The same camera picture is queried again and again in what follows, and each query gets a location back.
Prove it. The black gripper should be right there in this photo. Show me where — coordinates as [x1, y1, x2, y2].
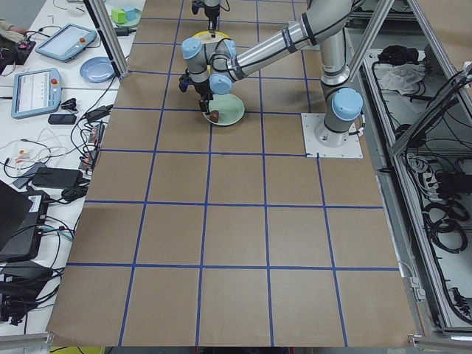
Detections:
[178, 72, 213, 113]
[192, 0, 221, 38]

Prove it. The brown bun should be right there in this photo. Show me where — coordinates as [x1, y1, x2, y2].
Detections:
[209, 110, 220, 123]

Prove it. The yellow bamboo steamer top layer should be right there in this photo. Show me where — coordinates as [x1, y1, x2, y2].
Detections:
[193, 30, 229, 44]

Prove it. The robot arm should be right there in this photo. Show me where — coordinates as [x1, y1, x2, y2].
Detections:
[178, 1, 363, 115]
[191, 0, 231, 38]

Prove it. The light green plate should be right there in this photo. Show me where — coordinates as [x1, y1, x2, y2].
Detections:
[203, 94, 245, 126]

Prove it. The green glass bowl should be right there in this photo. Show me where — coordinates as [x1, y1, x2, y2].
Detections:
[111, 7, 142, 28]

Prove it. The blue foam cube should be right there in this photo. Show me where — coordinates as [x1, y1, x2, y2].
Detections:
[122, 6, 137, 21]

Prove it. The black power adapter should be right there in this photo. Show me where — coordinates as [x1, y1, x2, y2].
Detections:
[114, 27, 136, 37]

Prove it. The green foam cube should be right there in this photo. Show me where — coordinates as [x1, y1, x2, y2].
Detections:
[111, 8, 127, 24]

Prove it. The blue plate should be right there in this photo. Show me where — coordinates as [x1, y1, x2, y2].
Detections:
[80, 57, 115, 83]

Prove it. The teach pendant far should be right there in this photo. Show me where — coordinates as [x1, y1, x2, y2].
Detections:
[35, 24, 97, 62]

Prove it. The teach pendant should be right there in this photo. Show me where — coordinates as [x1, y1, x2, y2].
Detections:
[35, 24, 97, 62]
[11, 68, 62, 119]

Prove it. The teach pendant near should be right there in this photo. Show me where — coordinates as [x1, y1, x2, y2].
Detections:
[11, 68, 62, 119]

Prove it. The white crumpled cloth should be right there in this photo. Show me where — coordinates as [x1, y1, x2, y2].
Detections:
[379, 63, 426, 95]

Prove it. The black laptop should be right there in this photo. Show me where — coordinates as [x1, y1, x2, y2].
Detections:
[1, 182, 49, 263]

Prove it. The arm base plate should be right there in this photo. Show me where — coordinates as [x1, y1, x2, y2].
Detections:
[301, 113, 363, 159]

